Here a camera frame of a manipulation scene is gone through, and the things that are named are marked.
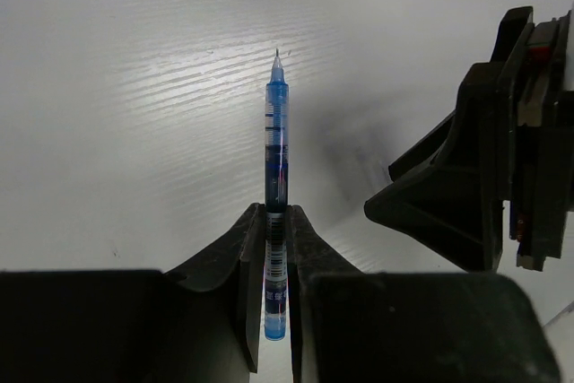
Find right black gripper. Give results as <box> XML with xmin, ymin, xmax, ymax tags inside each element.
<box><xmin>364</xmin><ymin>6</ymin><xmax>573</xmax><ymax>272</ymax></box>

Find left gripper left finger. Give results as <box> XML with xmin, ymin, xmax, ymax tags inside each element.
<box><xmin>163</xmin><ymin>204</ymin><xmax>265</xmax><ymax>373</ymax></box>

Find blue gel pen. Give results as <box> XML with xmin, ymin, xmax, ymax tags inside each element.
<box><xmin>264</xmin><ymin>53</ymin><xmax>289</xmax><ymax>341</ymax></box>

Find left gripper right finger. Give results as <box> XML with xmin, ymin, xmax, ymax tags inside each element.
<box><xmin>286</xmin><ymin>205</ymin><xmax>364</xmax><ymax>382</ymax></box>

